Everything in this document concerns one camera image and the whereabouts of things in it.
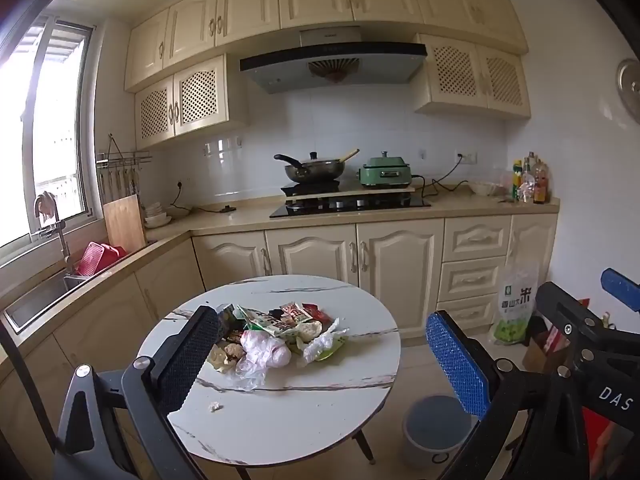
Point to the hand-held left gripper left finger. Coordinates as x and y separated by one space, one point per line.
190 355

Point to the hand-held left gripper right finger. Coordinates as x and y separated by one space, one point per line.
457 365

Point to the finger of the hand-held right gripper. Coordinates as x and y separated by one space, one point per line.
620 284
560 305

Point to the brown food scraps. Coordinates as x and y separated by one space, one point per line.
231 351

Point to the small paper crumb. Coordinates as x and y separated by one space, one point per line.
216 406

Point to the white plastic bag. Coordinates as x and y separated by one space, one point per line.
265 352

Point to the pale blue waste bin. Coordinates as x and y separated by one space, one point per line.
430 435

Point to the pile of snack wrappers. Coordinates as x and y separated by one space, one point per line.
280 317

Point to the green snack wrapper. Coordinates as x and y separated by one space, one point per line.
332 354

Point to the clear plastic wrapper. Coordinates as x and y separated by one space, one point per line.
320 344

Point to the white and green rice bag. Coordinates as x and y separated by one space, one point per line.
515 305

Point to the cream drawer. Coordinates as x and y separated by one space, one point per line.
477 237
474 279
467 312

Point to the cardboard box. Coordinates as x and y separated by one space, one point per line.
537 358

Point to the cream sink base cabinet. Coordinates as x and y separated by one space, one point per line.
100 320

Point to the round white marble table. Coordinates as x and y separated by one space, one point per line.
300 410

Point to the group of condiment bottles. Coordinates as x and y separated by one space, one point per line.
530 182

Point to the red plastic basket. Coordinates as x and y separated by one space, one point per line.
97 257

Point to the white bowl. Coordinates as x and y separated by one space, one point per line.
482 188

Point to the stack of white bowls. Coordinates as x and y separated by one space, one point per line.
156 217

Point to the wooden cutting board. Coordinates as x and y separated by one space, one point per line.
125 225

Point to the steel sink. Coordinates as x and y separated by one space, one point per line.
40 300

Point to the steel faucet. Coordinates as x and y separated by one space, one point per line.
52 230

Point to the black gas stove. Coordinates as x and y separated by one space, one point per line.
350 207

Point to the metal utensil rack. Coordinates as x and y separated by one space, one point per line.
120 165

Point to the black induction cooker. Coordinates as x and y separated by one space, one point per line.
310 187

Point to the green electric cooker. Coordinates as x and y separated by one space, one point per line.
385 170

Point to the black wok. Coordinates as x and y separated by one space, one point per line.
312 170

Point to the wooden spatula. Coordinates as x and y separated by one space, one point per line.
350 155

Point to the window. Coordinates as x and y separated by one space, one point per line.
45 135

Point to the grey range hood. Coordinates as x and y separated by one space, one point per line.
330 67

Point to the white wall outlet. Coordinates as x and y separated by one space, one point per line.
466 157

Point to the round metal wall fixture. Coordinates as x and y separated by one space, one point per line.
631 91

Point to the lattice door wall cabinet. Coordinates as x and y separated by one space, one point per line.
470 77
190 100

